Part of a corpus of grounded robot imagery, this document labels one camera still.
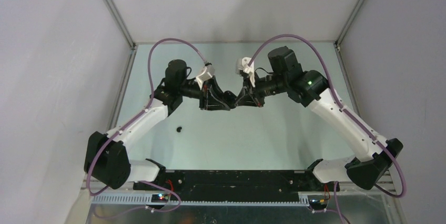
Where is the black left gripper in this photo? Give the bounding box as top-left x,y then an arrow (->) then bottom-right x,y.
178,76 -> 231,112

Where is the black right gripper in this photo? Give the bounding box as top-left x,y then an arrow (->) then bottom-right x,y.
235,71 -> 288,108

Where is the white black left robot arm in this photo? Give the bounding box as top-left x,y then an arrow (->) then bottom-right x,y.
84,59 -> 236,191

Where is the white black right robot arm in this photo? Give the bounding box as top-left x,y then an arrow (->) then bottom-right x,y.
234,46 -> 403,191

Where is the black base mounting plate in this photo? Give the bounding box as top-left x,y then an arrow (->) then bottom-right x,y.
154,170 -> 339,203

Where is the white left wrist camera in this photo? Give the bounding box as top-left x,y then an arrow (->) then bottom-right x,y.
195,64 -> 215,90

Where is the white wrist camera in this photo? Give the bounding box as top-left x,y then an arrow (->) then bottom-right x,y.
236,57 -> 256,87
195,64 -> 215,90

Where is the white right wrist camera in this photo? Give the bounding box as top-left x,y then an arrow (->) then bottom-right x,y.
236,57 -> 256,87

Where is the aluminium frame post right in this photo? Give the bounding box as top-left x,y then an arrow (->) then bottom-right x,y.
334,0 -> 366,53

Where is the aluminium frame post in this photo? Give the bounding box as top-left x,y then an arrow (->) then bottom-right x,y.
103,0 -> 136,49
334,0 -> 366,53

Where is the aluminium frame post left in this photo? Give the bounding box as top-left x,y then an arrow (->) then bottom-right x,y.
103,0 -> 136,49

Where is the grey slotted cable duct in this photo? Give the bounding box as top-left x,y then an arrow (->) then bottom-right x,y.
90,193 -> 310,206

